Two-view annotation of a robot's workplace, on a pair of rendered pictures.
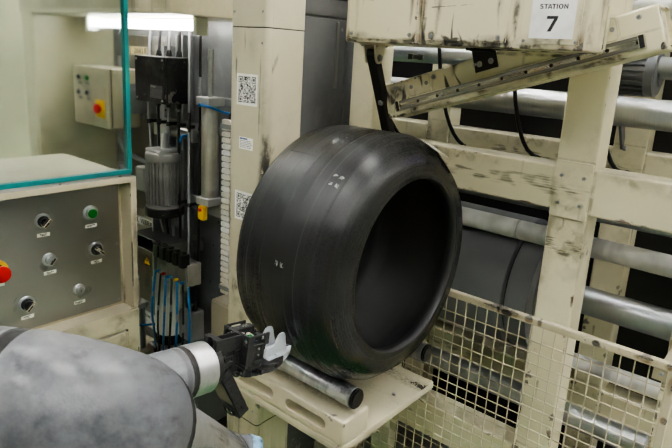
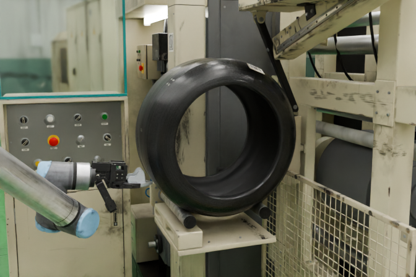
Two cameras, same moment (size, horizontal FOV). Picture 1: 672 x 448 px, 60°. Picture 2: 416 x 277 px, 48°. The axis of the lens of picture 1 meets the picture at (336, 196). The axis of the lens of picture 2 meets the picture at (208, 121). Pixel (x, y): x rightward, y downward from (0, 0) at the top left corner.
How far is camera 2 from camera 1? 0.91 m
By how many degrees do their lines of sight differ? 31
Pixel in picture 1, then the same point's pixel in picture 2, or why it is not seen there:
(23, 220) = (67, 115)
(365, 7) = not seen: outside the picture
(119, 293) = not seen: hidden behind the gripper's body
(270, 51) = (177, 18)
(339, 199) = (167, 91)
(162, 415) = not seen: outside the picture
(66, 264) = (90, 143)
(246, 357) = (111, 175)
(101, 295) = not seen: hidden behind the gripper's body
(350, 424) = (184, 237)
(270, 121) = (179, 59)
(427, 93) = (287, 39)
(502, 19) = not seen: outside the picture
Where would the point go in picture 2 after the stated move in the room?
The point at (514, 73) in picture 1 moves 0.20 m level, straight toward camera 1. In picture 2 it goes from (322, 17) to (285, 13)
